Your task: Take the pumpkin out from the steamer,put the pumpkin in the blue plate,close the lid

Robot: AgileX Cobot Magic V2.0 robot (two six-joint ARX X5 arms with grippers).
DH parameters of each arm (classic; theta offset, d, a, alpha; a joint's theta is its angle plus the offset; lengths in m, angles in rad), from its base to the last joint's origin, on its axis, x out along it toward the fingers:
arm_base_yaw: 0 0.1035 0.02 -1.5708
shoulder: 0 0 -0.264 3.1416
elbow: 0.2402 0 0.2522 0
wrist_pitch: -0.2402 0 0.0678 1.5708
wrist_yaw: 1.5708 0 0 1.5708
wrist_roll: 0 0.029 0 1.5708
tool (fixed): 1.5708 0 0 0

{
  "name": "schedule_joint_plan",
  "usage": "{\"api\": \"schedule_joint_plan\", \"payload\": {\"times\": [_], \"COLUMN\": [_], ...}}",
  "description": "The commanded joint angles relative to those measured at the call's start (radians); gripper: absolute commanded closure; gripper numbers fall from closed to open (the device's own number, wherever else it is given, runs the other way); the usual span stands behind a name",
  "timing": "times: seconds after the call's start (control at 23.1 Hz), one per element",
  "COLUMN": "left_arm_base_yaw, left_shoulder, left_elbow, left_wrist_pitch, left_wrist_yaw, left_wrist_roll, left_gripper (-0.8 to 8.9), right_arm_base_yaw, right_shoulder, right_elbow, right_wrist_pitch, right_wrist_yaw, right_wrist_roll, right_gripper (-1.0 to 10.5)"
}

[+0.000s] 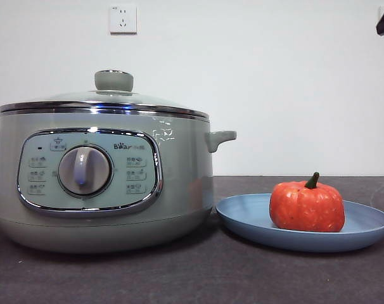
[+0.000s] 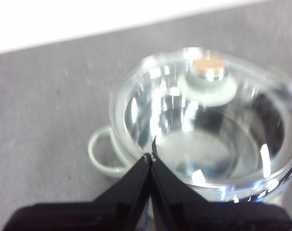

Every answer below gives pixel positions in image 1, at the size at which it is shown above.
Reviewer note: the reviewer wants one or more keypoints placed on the orange pumpkin with green stem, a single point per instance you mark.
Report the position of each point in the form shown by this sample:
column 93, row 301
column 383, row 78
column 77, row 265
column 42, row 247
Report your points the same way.
column 306, row 209

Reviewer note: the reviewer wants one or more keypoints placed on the glass lid with green knob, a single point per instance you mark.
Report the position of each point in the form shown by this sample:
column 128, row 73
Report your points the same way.
column 113, row 79

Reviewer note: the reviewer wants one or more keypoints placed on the blue round plate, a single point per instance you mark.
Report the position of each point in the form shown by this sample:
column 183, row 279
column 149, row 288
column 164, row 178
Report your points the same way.
column 242, row 218

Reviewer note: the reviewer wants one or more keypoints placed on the pale green electric steamer pot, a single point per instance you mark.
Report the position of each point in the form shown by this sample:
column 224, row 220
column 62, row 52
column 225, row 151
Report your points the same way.
column 185, row 190

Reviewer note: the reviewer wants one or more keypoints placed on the white wall socket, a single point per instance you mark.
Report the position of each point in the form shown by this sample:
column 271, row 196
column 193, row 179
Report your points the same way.
column 123, row 19

